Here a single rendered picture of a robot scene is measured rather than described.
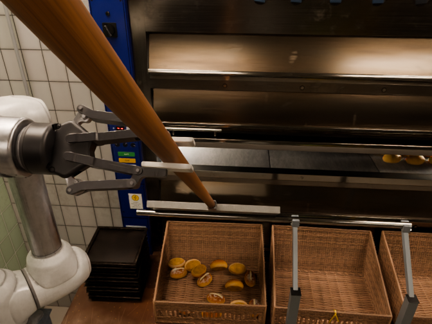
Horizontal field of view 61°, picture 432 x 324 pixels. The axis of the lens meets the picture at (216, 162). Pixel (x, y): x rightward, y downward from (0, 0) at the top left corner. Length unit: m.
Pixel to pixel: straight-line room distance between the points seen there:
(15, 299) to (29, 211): 0.31
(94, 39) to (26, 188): 1.07
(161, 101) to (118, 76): 1.59
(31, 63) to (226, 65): 0.93
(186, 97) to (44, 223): 0.89
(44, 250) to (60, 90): 0.88
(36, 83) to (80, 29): 1.83
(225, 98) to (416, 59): 0.86
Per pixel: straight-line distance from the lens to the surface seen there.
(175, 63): 1.76
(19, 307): 1.47
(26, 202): 1.30
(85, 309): 2.18
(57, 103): 2.03
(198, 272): 2.16
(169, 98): 1.85
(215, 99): 1.82
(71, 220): 2.41
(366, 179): 2.09
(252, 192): 2.06
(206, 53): 1.75
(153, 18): 1.75
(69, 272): 1.46
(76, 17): 0.21
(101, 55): 0.24
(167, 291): 2.15
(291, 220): 1.69
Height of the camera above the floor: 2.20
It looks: 30 degrees down
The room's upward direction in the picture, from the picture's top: straight up
